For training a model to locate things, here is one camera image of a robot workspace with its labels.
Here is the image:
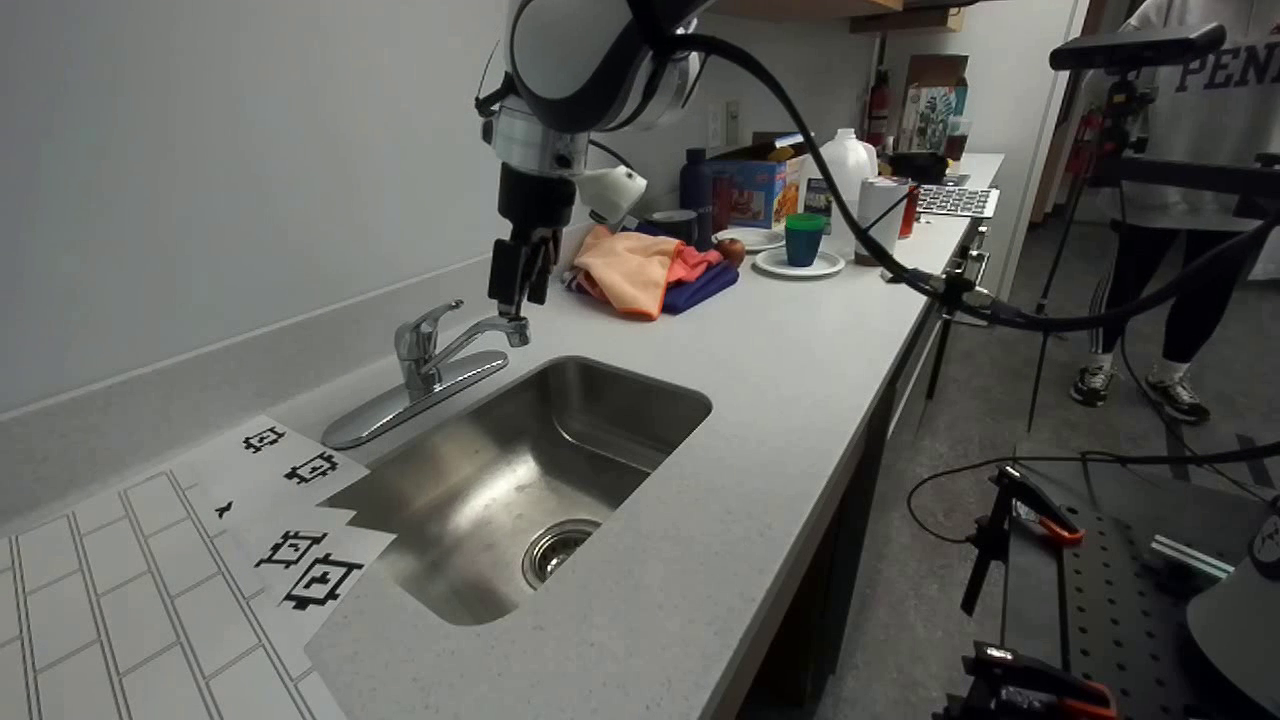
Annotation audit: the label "green and blue cup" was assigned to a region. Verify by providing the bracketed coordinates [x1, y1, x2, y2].
[782, 212, 827, 268]

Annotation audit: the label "person in white shirt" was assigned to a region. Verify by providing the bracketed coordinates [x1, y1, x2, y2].
[1102, 0, 1280, 422]

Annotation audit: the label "black camera tripod stand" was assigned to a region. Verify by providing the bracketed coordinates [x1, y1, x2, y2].
[1022, 15, 1280, 433]

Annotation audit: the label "red black clamp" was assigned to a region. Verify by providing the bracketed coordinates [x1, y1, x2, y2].
[931, 638, 1119, 720]
[961, 465, 1082, 614]

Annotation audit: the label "colourful box on shelf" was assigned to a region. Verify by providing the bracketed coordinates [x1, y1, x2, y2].
[900, 55, 967, 160]

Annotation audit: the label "stainless steel sink basin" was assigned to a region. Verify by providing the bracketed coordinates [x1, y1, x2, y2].
[333, 354, 712, 624]

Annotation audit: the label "blue cardboard box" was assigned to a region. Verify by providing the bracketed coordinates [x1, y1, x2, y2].
[705, 160, 782, 228]

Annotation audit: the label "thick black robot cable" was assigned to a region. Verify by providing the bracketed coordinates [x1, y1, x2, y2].
[665, 29, 1280, 334]

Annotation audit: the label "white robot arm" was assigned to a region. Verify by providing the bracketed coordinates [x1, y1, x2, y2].
[476, 0, 715, 315]

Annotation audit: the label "red black clamp upper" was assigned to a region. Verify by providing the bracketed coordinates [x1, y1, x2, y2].
[961, 465, 1082, 614]

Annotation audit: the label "red black clamp lower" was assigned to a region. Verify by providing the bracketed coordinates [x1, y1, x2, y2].
[931, 638, 1119, 720]

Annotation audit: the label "orange cloth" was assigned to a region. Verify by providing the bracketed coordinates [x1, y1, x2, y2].
[571, 222, 676, 318]

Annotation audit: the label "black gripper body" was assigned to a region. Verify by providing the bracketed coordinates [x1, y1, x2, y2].
[499, 162, 577, 291]

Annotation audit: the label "blue folded cloth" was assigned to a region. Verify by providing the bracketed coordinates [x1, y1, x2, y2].
[665, 264, 739, 315]

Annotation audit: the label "black cable on floor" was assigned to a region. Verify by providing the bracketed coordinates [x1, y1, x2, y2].
[902, 420, 1280, 548]

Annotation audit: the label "white calibration sheet with markers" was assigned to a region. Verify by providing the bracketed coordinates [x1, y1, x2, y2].
[0, 416, 388, 720]

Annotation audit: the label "white plate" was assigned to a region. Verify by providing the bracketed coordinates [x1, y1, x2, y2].
[751, 246, 842, 278]

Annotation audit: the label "white plastic jug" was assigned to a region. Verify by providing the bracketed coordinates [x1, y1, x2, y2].
[800, 127, 874, 255]

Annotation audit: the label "black perforated robot cart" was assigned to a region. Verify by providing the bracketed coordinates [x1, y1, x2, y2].
[998, 466, 1280, 720]

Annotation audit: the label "chrome sink faucet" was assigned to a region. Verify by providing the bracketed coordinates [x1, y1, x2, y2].
[319, 300, 529, 451]

